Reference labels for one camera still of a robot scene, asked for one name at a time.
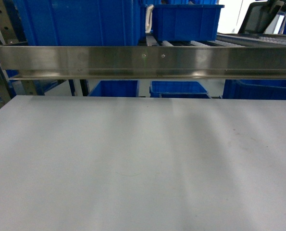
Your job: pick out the lower blue bin left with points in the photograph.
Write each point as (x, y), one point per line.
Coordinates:
(116, 88)

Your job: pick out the medium blue plastic bin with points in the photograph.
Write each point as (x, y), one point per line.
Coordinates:
(186, 22)

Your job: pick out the lower blue bin right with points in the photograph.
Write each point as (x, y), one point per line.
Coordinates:
(251, 89)

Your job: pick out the stainless steel shelf rail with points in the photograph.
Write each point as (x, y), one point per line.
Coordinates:
(36, 62)

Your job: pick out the large blue plastic bin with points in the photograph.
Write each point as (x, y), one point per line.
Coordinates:
(80, 22)

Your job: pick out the roller conveyor shelf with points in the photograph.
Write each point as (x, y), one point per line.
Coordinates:
(224, 40)

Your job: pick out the lower blue bin middle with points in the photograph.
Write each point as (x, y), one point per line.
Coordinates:
(178, 89)

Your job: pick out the grey mesh office chair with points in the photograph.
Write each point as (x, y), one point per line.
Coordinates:
(259, 16)

